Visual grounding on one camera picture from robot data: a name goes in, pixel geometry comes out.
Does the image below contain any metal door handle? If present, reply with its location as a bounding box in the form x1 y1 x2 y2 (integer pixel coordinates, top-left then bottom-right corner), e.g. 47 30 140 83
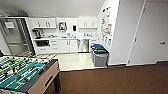
158 40 167 46

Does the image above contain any stainless steel refrigerator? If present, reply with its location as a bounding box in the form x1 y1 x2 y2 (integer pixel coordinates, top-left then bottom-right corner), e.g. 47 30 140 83
0 17 35 56

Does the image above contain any green lidded waste bin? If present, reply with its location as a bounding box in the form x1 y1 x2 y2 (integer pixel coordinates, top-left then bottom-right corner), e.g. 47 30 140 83
91 46 107 54

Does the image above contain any white sink base cabinet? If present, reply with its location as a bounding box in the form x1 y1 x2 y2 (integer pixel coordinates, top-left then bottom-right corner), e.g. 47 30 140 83
59 38 79 54

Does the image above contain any stainless steel dishwasher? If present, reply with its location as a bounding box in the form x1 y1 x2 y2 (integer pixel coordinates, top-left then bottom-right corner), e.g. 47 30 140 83
77 38 91 53

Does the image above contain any white door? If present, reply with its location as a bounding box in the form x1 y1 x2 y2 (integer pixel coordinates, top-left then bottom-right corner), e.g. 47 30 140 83
127 0 168 66

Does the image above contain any white drawer stack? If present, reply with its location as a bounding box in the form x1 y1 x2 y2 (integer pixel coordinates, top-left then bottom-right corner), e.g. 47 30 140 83
89 37 101 46
49 38 61 53

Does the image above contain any green foosball table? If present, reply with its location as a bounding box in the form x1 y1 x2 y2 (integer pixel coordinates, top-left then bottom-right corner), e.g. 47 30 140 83
0 53 63 94

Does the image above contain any white drawer under microwave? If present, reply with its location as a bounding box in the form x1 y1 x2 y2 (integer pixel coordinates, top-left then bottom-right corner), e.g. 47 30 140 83
35 46 52 54

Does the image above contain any grey black-lidded waste bin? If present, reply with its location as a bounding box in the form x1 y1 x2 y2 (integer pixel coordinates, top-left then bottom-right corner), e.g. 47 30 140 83
92 49 110 68

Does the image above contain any brown and blue poster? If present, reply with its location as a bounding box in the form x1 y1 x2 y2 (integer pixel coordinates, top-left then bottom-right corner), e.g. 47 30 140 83
106 23 113 35

